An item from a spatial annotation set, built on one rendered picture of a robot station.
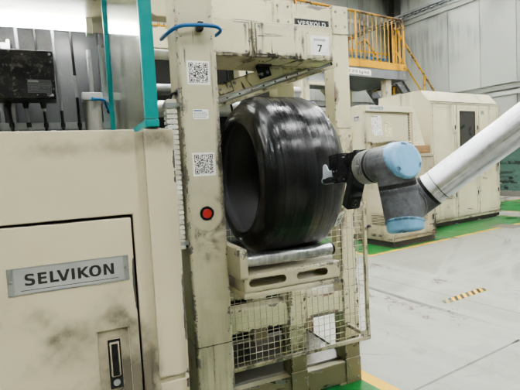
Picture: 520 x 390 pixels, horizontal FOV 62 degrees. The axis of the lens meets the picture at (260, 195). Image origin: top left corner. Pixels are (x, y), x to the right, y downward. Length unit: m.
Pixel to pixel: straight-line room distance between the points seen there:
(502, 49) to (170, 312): 13.66
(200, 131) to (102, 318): 0.88
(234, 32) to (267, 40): 0.14
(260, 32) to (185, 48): 0.48
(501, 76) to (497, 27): 1.35
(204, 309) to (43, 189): 0.94
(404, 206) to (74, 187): 0.73
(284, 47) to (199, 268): 0.97
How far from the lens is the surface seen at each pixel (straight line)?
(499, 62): 14.07
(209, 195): 1.43
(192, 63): 1.45
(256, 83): 1.95
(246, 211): 1.80
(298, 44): 1.92
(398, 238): 6.20
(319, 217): 1.42
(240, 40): 1.82
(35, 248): 0.64
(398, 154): 1.06
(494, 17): 14.39
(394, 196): 1.07
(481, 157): 1.18
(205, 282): 1.46
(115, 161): 0.64
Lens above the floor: 1.21
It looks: 4 degrees down
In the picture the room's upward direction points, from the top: 3 degrees counter-clockwise
